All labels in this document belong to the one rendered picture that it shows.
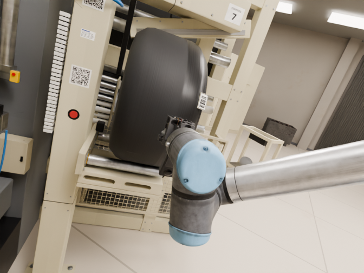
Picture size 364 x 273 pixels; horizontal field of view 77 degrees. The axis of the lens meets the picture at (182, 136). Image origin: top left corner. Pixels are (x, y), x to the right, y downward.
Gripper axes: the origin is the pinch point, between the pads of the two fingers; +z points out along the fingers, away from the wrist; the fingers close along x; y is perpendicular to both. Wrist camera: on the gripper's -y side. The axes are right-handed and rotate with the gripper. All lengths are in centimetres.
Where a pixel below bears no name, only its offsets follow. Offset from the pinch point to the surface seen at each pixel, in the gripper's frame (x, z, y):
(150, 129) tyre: 4.8, 7.3, -0.9
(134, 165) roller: 5.4, 24.2, -21.4
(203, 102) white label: -11.8, 8.5, 13.4
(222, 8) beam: -20, 47, 61
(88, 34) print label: 34.2, 25.1, 25.5
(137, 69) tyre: 14.0, 9.0, 17.8
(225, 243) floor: -101, 96, -105
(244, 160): -188, 245, -57
